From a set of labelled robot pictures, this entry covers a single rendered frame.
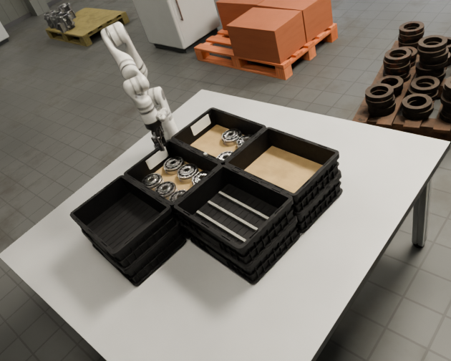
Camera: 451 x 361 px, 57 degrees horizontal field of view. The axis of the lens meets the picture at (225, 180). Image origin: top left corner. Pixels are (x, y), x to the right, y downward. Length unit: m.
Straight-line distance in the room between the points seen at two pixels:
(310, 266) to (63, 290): 1.08
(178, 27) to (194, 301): 4.01
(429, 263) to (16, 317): 2.55
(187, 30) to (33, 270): 3.77
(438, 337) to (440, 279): 0.32
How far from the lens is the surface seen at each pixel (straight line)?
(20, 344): 3.02
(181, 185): 1.96
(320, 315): 1.55
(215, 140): 2.16
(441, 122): 3.20
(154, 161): 2.09
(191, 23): 5.36
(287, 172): 1.85
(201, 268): 1.77
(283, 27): 4.13
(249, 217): 1.70
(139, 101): 1.81
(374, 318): 2.34
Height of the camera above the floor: 2.05
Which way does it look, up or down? 40 degrees down
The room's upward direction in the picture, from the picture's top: 19 degrees counter-clockwise
